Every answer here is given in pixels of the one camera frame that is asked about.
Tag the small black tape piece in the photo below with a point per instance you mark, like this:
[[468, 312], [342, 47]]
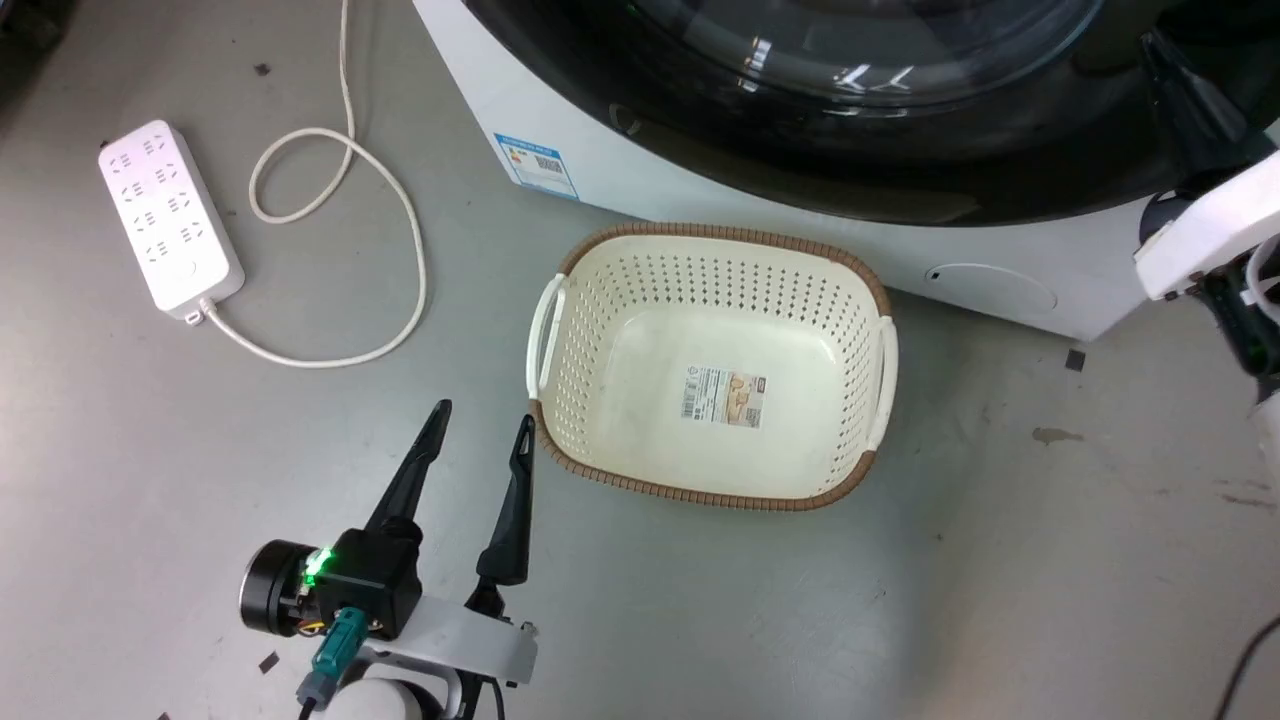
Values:
[[1074, 360]]

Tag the white power strip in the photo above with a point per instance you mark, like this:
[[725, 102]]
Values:
[[168, 215]]

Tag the cream laundry basket brown rim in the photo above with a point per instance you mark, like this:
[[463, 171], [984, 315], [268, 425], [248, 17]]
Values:
[[650, 380]]

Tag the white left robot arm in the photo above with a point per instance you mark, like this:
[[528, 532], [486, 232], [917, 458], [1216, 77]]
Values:
[[390, 703]]

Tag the paper product label sticker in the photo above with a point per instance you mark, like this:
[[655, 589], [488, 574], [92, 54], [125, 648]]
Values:
[[724, 396]]

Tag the blue energy label sticker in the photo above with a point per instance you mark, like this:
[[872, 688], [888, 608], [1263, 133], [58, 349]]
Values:
[[538, 165]]

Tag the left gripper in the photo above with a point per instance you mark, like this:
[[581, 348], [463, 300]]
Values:
[[370, 580]]

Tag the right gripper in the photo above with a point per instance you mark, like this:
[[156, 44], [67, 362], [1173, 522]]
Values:
[[1215, 235]]

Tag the white washing machine body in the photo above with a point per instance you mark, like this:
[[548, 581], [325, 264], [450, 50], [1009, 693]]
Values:
[[760, 190]]

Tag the black glass washing machine door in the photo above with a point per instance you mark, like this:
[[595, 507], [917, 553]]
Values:
[[1000, 150]]

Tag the round white filter cover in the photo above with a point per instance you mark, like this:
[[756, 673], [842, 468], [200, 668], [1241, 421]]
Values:
[[990, 288]]

